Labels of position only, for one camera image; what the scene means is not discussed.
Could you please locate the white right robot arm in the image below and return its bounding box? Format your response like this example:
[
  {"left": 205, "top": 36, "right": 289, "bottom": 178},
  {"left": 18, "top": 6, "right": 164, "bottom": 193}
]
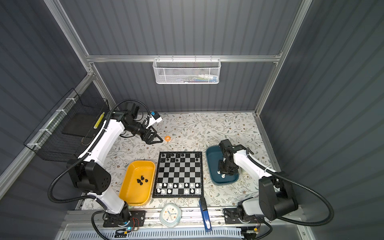
[{"left": 218, "top": 140, "right": 299, "bottom": 221}]

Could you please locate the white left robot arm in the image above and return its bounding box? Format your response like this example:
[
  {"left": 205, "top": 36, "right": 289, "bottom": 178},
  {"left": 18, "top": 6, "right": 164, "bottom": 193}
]
[{"left": 68, "top": 100, "right": 163, "bottom": 215}]

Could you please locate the teal tray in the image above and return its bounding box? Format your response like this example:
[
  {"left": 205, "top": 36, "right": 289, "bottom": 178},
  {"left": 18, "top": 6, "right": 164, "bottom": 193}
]
[{"left": 206, "top": 146, "right": 239, "bottom": 186}]

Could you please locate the blue stapler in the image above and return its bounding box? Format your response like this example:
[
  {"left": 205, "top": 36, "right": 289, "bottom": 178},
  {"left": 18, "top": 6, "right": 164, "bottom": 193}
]
[{"left": 199, "top": 197, "right": 212, "bottom": 232}]

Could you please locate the black and white chessboard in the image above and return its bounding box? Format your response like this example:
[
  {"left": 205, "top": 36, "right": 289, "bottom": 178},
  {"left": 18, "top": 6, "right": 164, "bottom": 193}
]
[{"left": 152, "top": 152, "right": 204, "bottom": 199}]

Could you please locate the yellow tray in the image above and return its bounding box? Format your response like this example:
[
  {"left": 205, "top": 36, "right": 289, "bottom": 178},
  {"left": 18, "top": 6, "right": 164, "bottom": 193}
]
[{"left": 119, "top": 160, "right": 156, "bottom": 206}]

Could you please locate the pale green clock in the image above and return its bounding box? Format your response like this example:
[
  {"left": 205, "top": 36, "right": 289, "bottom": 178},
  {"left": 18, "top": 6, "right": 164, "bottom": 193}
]
[{"left": 159, "top": 203, "right": 182, "bottom": 228}]

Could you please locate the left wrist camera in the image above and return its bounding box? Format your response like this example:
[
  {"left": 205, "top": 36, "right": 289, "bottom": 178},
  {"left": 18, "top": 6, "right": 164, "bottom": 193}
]
[{"left": 146, "top": 111, "right": 163, "bottom": 128}]

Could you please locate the black corrugated right cable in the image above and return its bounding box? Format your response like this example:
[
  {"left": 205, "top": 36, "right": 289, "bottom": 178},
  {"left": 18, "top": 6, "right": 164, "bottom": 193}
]
[{"left": 245, "top": 152, "right": 335, "bottom": 227}]

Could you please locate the black corrugated cable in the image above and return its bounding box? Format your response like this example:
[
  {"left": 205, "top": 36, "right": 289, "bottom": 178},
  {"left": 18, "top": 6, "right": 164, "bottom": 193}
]
[
  {"left": 245, "top": 152, "right": 335, "bottom": 227},
  {"left": 47, "top": 98, "right": 149, "bottom": 204}
]

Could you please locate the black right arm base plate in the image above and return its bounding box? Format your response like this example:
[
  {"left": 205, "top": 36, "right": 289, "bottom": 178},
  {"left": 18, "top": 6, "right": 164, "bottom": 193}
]
[{"left": 223, "top": 208, "right": 262, "bottom": 225}]

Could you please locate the black corrugated left cable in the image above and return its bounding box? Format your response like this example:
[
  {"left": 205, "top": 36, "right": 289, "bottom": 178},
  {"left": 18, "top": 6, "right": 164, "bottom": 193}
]
[{"left": 47, "top": 98, "right": 149, "bottom": 204}]

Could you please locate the white wire basket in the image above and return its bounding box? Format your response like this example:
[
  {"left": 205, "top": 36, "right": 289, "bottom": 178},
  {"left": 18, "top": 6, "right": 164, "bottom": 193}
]
[{"left": 153, "top": 59, "right": 222, "bottom": 85}]

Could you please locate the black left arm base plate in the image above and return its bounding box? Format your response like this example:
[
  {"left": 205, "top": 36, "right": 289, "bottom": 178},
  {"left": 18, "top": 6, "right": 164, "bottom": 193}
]
[{"left": 103, "top": 211, "right": 146, "bottom": 228}]

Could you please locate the black wire basket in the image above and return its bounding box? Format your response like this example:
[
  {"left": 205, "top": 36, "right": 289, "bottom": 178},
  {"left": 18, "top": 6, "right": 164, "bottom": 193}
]
[{"left": 24, "top": 90, "right": 109, "bottom": 162}]

